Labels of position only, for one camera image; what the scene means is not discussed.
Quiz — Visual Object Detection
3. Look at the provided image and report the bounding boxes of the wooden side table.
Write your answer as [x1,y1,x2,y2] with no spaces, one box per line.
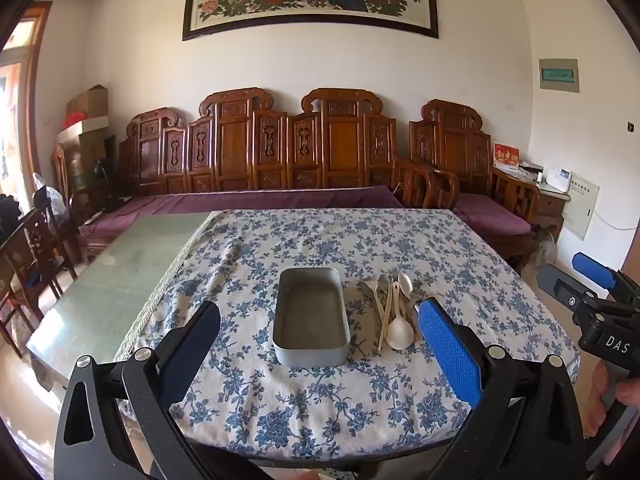
[531,180,572,233]

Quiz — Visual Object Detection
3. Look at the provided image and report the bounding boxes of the wooden cabinet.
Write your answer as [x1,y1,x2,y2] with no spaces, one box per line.
[51,135,119,211]

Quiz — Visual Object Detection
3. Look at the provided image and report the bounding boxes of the white flat box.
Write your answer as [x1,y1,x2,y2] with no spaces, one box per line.
[56,116,110,147]

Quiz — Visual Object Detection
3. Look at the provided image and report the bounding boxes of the red gift box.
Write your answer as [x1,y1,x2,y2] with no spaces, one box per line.
[492,142,521,168]

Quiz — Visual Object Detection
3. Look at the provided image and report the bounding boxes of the grey furry bundle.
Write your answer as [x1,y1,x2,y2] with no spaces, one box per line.
[529,225,559,269]

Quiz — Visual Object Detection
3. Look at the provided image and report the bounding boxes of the grey metal tray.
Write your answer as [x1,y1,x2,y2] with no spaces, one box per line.
[272,267,351,367]

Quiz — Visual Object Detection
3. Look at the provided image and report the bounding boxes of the white plastic ladle spoon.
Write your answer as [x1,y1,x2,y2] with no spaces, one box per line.
[387,281,414,351]

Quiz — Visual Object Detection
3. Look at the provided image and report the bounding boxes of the white router device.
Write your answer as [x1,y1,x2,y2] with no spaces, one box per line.
[542,166,574,193]

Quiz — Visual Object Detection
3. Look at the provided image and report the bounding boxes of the carved wooden armchair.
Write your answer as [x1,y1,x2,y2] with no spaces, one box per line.
[395,100,542,273]

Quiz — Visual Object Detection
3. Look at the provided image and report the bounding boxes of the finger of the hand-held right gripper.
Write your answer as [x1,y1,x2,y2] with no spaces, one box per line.
[571,252,623,291]
[537,263,601,321]

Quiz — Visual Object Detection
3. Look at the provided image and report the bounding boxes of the blue floral tablecloth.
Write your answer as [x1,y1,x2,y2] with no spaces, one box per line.
[114,208,581,461]

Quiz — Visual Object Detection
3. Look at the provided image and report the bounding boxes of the black bag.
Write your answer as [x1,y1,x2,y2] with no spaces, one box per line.
[0,194,22,243]

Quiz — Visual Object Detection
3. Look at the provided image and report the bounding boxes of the white slotted plastic spork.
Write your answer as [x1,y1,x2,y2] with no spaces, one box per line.
[361,280,389,326]

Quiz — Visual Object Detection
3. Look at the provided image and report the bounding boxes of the white electrical panel door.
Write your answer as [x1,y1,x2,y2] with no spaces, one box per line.
[560,172,601,242]

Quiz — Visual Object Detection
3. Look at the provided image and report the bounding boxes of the white cable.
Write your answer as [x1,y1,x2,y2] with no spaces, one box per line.
[597,207,637,232]

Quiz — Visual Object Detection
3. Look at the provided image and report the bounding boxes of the brown cardboard box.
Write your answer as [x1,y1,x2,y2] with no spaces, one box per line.
[66,84,110,122]

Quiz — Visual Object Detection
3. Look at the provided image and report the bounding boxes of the carved wooden sofa bench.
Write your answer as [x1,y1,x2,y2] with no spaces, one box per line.
[80,87,461,263]

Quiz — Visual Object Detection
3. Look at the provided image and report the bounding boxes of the wooden dining chair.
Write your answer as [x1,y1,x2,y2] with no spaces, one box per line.
[0,207,79,358]

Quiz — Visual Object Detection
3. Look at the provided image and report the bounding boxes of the oval metal spoon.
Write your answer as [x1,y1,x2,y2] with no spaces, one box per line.
[397,272,423,317]

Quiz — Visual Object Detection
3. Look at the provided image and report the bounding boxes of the person's right hand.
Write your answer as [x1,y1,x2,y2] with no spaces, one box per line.
[584,360,640,437]

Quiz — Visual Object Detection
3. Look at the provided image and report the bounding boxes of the wooden door frame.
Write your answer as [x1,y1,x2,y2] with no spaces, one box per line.
[0,2,54,196]

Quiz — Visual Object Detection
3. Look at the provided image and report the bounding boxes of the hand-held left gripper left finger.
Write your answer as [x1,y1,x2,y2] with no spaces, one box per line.
[54,301,261,480]

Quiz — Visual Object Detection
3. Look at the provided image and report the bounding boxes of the glass-top table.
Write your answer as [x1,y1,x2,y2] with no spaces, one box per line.
[25,212,217,392]

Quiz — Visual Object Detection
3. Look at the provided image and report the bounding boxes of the green wall distribution box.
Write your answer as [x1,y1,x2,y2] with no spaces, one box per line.
[539,58,581,93]

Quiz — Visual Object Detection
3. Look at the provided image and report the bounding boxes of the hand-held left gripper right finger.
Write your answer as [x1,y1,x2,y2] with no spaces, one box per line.
[417,297,586,480]

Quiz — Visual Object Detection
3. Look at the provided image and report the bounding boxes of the clear plastic bag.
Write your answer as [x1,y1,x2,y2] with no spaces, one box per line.
[32,172,72,223]

